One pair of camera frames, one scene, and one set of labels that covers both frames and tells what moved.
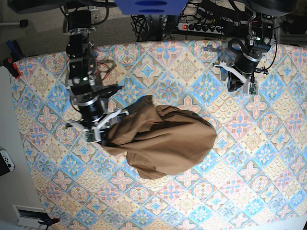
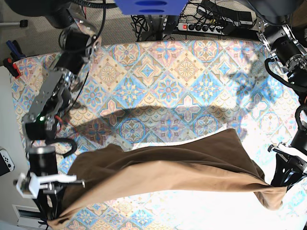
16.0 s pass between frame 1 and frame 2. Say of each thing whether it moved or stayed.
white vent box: stayed
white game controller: stayed
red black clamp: stayed
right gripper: moved
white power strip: stayed
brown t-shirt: moved
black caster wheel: stayed
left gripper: moved
